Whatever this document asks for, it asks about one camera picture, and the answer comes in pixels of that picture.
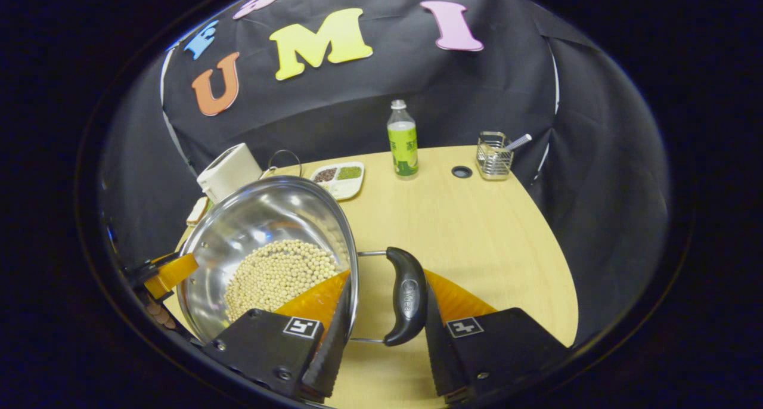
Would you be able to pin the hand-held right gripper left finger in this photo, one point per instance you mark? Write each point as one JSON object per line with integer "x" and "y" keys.
{"x": 334, "y": 349}

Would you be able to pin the white toaster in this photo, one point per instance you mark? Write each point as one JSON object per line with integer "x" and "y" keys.
{"x": 229, "y": 170}

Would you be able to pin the sandwich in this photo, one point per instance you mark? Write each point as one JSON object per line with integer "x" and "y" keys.
{"x": 197, "y": 211}

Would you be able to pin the pile of soybeans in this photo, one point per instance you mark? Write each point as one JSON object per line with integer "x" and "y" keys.
{"x": 274, "y": 272}

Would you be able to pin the black backdrop cloth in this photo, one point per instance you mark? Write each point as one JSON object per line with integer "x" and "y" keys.
{"x": 506, "y": 87}

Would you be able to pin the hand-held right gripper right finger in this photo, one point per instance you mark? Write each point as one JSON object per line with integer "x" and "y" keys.
{"x": 441, "y": 349}

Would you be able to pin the green label drink bottle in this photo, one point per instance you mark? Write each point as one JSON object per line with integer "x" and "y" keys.
{"x": 403, "y": 149}

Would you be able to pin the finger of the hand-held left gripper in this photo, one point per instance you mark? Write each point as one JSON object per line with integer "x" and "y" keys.
{"x": 173, "y": 273}

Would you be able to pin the white divided bean dish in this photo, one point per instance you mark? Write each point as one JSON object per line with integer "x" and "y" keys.
{"x": 340, "y": 179}

